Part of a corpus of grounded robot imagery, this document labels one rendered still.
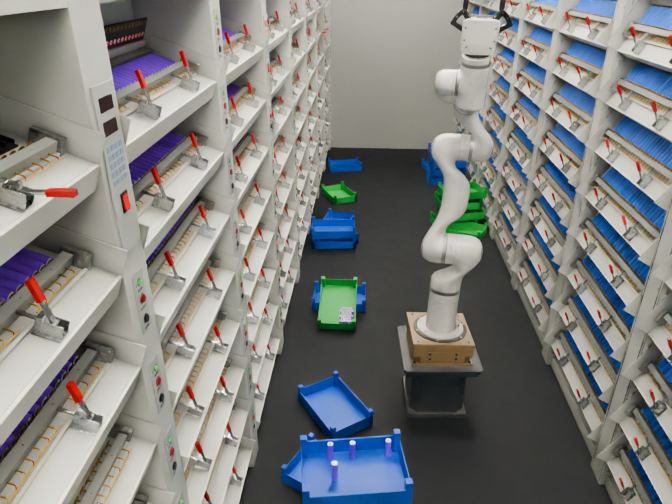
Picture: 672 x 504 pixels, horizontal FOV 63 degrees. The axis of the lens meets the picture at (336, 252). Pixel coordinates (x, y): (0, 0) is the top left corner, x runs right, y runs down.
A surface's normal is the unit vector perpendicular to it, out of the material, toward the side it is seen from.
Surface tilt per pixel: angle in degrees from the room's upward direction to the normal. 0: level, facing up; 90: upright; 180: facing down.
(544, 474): 0
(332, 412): 0
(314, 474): 0
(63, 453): 20
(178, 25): 90
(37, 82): 90
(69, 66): 90
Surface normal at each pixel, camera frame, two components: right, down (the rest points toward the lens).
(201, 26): -0.06, 0.46
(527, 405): 0.00, -0.89
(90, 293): 0.35, -0.82
